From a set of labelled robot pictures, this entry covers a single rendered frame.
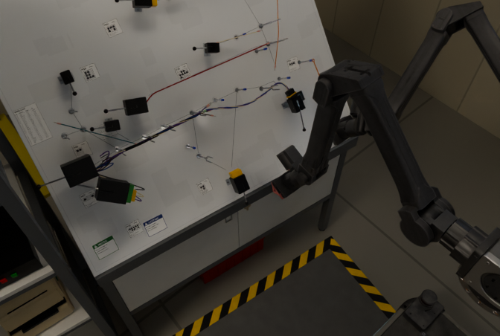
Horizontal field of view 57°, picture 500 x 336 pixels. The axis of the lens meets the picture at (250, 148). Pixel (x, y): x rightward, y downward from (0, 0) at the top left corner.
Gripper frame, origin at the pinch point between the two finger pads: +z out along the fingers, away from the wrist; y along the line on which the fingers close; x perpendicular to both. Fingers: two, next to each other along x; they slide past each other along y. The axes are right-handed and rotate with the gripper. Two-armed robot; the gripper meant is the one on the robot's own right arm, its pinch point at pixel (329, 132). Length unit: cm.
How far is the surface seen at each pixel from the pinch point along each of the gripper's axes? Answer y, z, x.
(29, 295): 113, 31, -2
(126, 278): 85, 39, 13
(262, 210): 22, 45, 21
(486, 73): -161, 76, 35
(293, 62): -9.8, 17.6, -28.5
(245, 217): 31, 44, 20
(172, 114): 43, 17, -32
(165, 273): 71, 50, 23
